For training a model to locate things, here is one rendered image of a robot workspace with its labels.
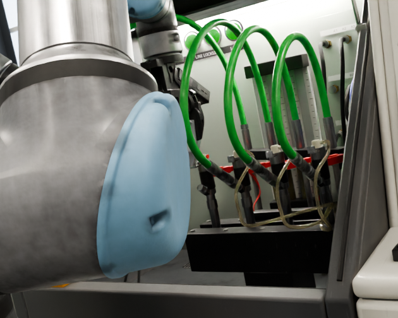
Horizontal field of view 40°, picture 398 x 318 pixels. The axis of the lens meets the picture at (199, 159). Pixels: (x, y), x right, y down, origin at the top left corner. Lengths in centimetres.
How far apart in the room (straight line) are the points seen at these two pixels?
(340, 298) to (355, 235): 9
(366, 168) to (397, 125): 11
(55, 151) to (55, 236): 5
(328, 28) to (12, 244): 100
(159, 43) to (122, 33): 58
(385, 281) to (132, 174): 47
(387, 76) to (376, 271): 35
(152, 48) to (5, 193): 69
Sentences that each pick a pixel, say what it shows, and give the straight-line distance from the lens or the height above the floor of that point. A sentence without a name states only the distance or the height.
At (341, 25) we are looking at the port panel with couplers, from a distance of 124.
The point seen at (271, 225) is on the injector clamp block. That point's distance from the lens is 107.
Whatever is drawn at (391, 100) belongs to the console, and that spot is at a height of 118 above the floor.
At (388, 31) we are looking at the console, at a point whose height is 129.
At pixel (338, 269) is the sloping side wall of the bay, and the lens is 77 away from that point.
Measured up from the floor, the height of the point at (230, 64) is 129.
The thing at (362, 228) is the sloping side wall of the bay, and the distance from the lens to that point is 82.
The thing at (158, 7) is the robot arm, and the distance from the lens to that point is 90.
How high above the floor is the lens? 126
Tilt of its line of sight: 7 degrees down
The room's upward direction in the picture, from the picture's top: 11 degrees counter-clockwise
